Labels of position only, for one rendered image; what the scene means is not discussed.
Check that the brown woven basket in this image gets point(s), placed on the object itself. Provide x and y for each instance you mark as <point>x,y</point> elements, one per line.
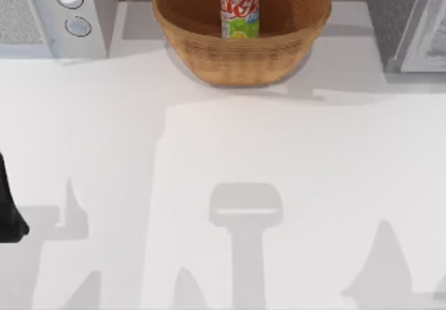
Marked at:
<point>240,59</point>

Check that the red and green can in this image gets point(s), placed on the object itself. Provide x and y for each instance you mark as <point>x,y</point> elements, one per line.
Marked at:
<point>239,8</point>

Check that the pale microwave oven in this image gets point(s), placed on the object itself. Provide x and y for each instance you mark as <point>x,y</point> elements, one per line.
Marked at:
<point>52,14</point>

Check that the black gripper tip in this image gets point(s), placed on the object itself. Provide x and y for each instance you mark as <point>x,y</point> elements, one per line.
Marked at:
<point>8,216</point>

